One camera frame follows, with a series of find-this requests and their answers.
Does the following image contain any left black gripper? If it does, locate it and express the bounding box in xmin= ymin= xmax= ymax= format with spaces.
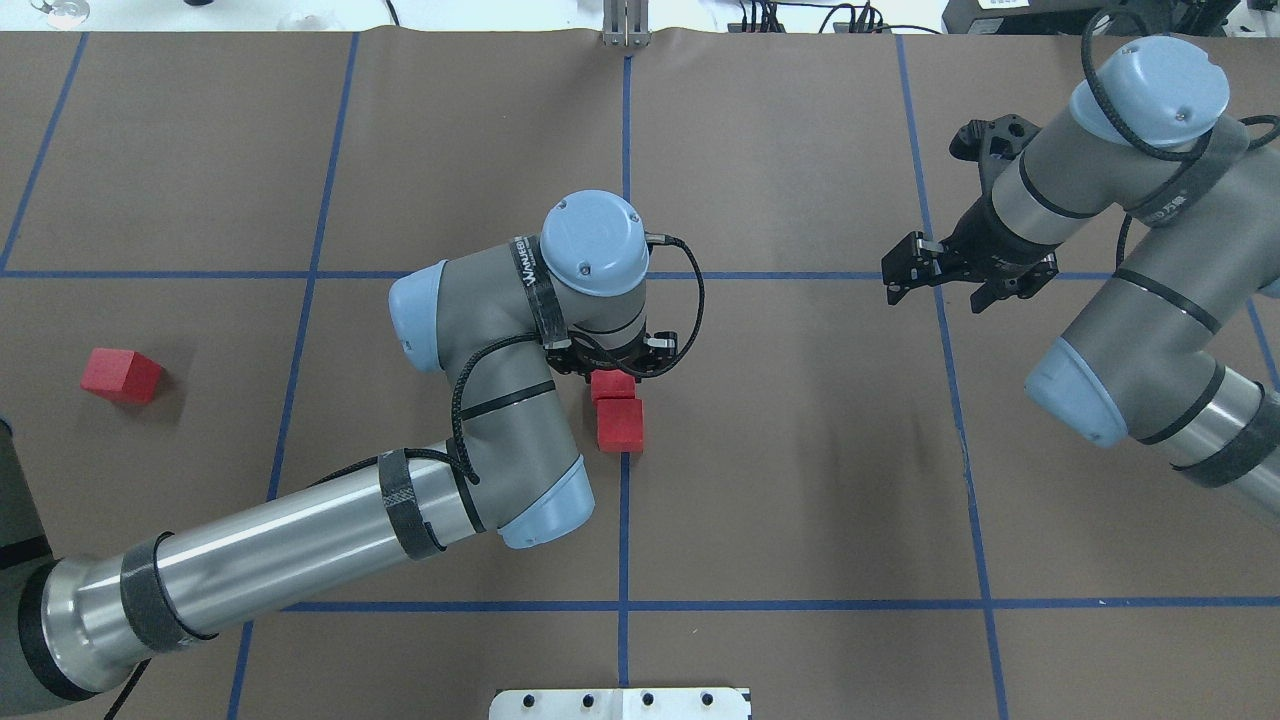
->
xmin=545 ymin=331 xmax=678 ymax=379

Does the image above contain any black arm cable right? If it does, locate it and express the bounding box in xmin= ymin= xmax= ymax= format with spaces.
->
xmin=1083 ymin=8 xmax=1280 ymax=272

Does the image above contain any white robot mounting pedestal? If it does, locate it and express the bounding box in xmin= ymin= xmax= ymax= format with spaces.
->
xmin=488 ymin=687 xmax=754 ymax=719

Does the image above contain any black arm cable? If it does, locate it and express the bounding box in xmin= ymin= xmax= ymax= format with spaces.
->
xmin=100 ymin=232 xmax=707 ymax=720
xmin=1083 ymin=8 xmax=1280 ymax=272

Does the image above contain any red block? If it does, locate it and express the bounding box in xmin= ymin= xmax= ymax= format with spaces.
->
xmin=79 ymin=347 xmax=165 ymax=405
xmin=588 ymin=369 xmax=637 ymax=405
xmin=595 ymin=398 xmax=645 ymax=454

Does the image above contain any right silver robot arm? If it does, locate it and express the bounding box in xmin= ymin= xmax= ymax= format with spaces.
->
xmin=881 ymin=35 xmax=1279 ymax=521

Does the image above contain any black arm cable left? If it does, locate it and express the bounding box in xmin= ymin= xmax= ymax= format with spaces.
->
xmin=100 ymin=232 xmax=707 ymax=720

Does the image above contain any aluminium frame post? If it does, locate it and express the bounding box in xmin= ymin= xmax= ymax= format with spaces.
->
xmin=602 ymin=0 xmax=652 ymax=47

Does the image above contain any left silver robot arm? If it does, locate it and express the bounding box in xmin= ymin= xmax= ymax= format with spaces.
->
xmin=3 ymin=190 xmax=689 ymax=717

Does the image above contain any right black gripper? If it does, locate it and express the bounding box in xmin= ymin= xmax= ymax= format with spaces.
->
xmin=881 ymin=197 xmax=1059 ymax=314

